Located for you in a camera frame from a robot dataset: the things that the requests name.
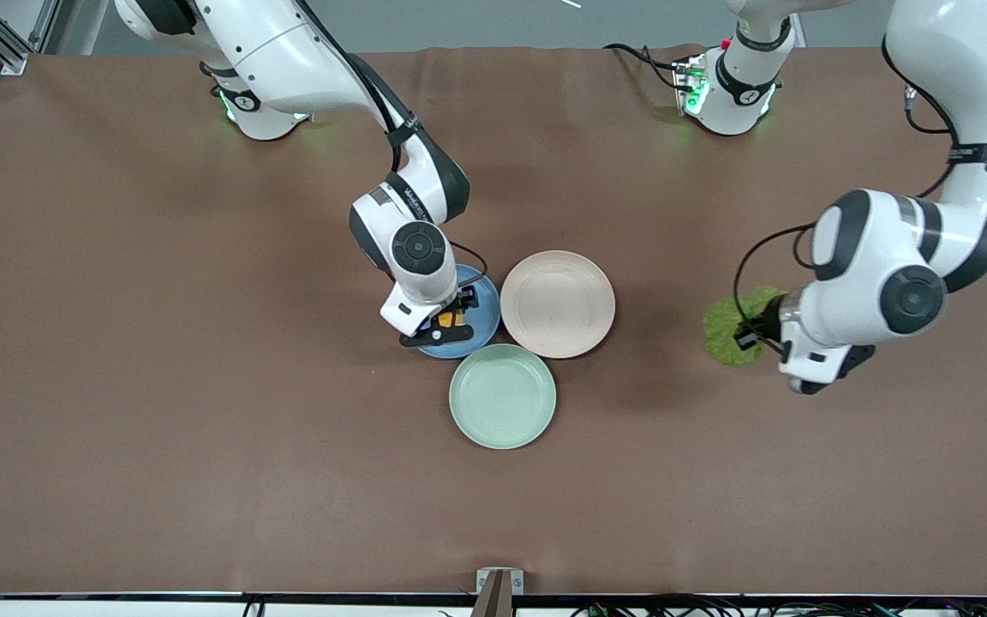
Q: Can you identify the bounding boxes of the green lettuce leaf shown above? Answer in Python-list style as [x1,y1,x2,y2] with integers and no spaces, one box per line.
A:
[703,285,787,368]

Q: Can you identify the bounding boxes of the blue round plate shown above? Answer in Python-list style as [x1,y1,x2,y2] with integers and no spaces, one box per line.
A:
[416,264,501,360]

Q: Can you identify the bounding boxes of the mint green round plate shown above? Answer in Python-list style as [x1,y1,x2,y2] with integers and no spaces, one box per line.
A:
[448,343,558,451]

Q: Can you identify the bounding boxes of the beige round plate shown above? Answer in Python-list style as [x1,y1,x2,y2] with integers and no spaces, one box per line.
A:
[499,249,616,360]

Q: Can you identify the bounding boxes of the brown table cover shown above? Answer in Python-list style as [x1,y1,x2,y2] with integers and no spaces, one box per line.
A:
[0,43,987,596]

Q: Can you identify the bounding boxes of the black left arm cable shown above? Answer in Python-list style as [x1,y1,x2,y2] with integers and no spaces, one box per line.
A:
[733,34,959,345]

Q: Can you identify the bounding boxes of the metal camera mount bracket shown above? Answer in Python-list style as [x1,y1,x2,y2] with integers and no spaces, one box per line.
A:
[470,567,525,617]

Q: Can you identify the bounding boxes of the black cable bundle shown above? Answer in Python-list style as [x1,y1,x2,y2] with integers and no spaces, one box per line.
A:
[571,591,987,617]

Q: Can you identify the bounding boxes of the black left base cable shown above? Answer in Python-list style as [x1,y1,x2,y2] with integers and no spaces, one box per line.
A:
[603,43,693,92]

